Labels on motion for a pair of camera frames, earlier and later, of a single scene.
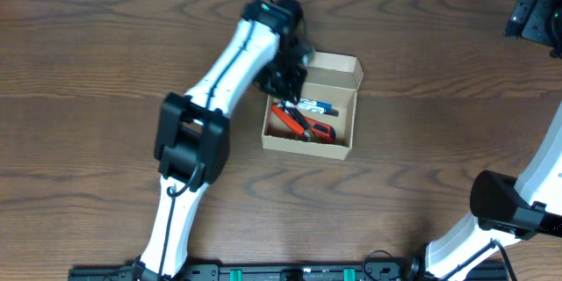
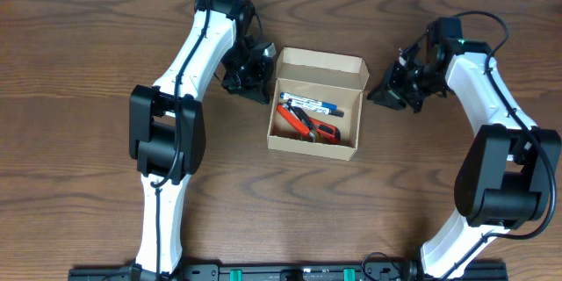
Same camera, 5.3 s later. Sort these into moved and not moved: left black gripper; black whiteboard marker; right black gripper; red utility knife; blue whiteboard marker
Moved: right black gripper; red utility knife; left black gripper
Not moved: black whiteboard marker; blue whiteboard marker
